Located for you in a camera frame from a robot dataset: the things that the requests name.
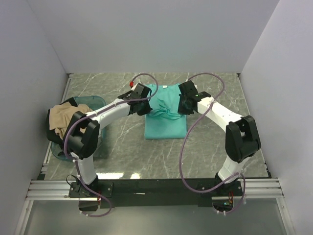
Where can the beige t-shirt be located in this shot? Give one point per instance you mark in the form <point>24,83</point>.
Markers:
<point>60,116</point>

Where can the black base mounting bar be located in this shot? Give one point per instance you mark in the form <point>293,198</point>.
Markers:
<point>150,192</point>

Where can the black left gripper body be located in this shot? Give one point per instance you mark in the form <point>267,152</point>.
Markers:
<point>145,108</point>

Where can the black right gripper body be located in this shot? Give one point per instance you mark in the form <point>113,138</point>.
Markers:
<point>183,108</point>

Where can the teal t-shirt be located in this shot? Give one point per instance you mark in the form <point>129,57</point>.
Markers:
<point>164,121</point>

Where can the aluminium frame rail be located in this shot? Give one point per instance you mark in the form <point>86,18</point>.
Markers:
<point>253,188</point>

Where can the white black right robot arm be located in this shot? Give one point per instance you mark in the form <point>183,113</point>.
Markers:
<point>242,139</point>

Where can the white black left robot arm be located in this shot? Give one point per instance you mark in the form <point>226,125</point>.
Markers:
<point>82,134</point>

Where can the black t-shirt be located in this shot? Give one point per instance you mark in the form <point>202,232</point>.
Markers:
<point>50,134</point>

